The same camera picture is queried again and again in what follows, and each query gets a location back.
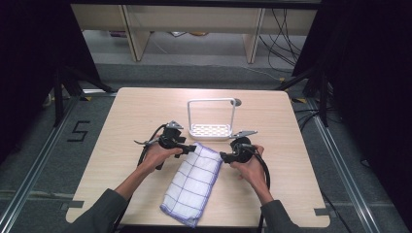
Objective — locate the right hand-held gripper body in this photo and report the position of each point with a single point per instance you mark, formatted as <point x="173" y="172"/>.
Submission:
<point x="241" y="150"/>

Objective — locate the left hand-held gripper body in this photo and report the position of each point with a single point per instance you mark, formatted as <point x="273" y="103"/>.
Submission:
<point x="170" y="139"/>

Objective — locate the white cloth with purple trim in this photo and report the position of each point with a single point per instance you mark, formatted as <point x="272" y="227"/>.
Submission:
<point x="194" y="181"/>

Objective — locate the person's left hand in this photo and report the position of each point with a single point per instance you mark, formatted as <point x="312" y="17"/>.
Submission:
<point x="155" y="157"/>

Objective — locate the person's right hand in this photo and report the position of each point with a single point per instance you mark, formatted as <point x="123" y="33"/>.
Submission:
<point x="252" y="171"/>

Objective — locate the white metal rack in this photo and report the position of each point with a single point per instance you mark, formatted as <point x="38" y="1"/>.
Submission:
<point x="210" y="131"/>

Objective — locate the black metal stand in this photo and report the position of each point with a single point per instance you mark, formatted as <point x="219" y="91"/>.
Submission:
<point x="58" y="97"/>
<point x="322" y="97"/>

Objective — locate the grey tape strip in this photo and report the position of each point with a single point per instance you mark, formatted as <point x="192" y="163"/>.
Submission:
<point x="322" y="212"/>
<point x="73" y="204"/>

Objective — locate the light wooden desk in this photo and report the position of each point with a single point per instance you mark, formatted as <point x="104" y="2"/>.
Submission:
<point x="139" y="39"/>

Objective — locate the black curtain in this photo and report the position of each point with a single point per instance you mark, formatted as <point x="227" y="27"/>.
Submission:
<point x="372" y="81"/>
<point x="29" y="64"/>

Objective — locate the aluminium floor rail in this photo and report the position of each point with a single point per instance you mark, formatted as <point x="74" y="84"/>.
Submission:
<point x="35" y="168"/>
<point x="343" y="174"/>

